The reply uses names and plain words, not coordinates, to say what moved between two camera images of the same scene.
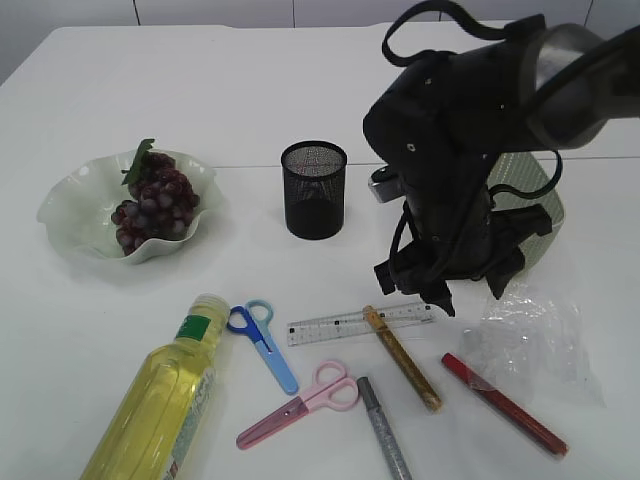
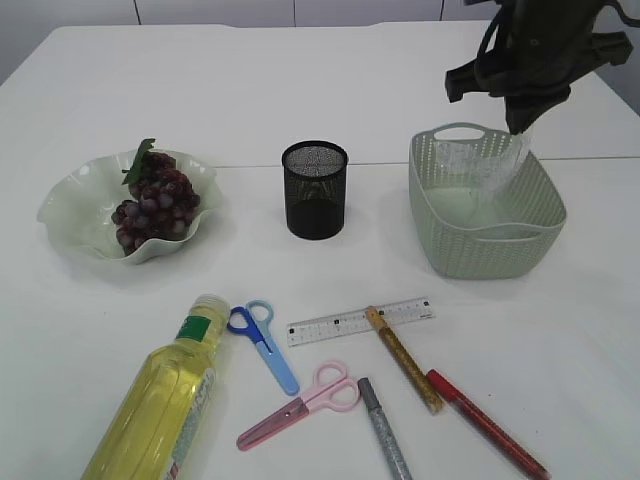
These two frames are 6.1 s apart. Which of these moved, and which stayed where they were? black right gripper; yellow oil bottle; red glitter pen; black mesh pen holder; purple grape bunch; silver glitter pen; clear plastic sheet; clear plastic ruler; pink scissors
Moved: clear plastic sheet; black right gripper; red glitter pen
Stayed: clear plastic ruler; pink scissors; yellow oil bottle; black mesh pen holder; purple grape bunch; silver glitter pen
